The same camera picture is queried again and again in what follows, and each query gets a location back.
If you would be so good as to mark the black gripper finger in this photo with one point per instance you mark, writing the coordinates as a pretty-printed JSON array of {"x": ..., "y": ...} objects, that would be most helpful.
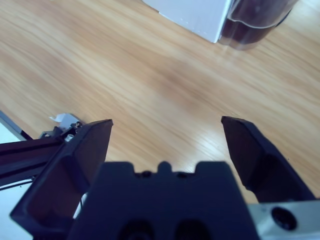
[
  {"x": 50, "y": 195},
  {"x": 255, "y": 160}
]

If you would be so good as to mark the white tape piece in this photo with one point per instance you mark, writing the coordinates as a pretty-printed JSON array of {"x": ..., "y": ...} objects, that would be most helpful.
[{"x": 60, "y": 117}]

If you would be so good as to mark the clear water tank dark lid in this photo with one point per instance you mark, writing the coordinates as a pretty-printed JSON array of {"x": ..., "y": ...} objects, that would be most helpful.
[{"x": 250, "y": 27}]

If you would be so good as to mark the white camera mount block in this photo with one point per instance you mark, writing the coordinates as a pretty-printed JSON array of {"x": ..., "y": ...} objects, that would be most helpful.
[{"x": 71, "y": 121}]

